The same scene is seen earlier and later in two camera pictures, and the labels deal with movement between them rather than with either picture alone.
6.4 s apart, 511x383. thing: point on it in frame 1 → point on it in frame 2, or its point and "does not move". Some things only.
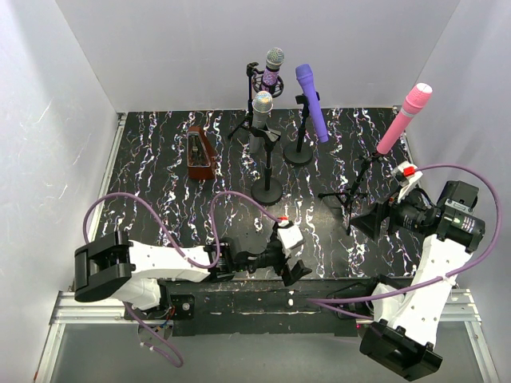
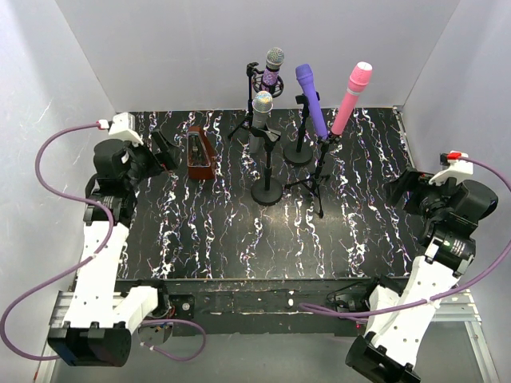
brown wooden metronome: (201, 159) does not move
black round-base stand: (299, 154) does not move
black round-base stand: (269, 191) does not move
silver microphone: (262, 104) does not move
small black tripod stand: (345, 198) → (313, 184)
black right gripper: (385, 215) → (415, 191)
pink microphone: (411, 104) → (359, 78)
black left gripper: (290, 269) → (151, 155)
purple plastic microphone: (304, 73) does not move
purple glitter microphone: (274, 58) does not move
